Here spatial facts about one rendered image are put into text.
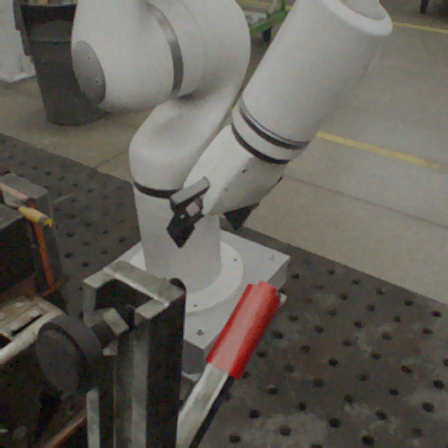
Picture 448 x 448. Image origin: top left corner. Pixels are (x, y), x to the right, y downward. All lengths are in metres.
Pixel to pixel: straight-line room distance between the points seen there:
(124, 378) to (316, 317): 0.73
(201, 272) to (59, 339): 0.63
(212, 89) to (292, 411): 0.46
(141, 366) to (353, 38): 0.34
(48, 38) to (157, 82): 2.65
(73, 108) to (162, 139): 2.73
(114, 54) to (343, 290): 0.61
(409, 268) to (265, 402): 1.52
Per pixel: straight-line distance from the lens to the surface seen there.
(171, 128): 0.72
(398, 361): 0.91
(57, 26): 3.24
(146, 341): 0.20
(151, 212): 0.75
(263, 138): 0.52
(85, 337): 0.19
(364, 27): 0.47
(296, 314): 0.95
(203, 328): 0.79
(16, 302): 0.45
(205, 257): 0.80
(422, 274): 2.26
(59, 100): 3.42
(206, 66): 0.67
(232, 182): 0.56
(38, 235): 0.58
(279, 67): 0.50
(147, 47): 0.62
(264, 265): 0.89
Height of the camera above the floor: 1.35
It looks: 34 degrees down
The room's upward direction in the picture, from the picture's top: straight up
